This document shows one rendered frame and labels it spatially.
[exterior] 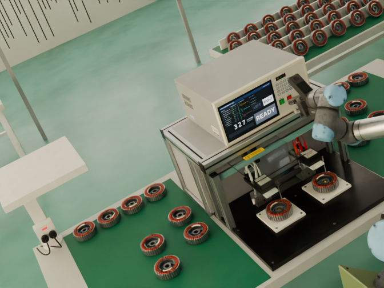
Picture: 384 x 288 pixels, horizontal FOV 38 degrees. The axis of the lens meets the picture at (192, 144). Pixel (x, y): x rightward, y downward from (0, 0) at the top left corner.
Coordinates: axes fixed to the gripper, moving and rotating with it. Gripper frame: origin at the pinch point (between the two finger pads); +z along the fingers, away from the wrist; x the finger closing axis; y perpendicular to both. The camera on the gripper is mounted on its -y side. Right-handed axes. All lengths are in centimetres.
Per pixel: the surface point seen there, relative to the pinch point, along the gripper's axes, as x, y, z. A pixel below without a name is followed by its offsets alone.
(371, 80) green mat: 81, 20, 66
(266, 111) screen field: -7.9, 0.6, 7.9
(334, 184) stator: 4.5, 41.2, 6.5
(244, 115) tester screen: -17.9, -2.7, 6.4
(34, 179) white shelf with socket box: -102, -18, 40
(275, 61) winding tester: 6.2, -16.0, 9.8
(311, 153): 4.3, 26.1, 13.1
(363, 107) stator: 56, 27, 45
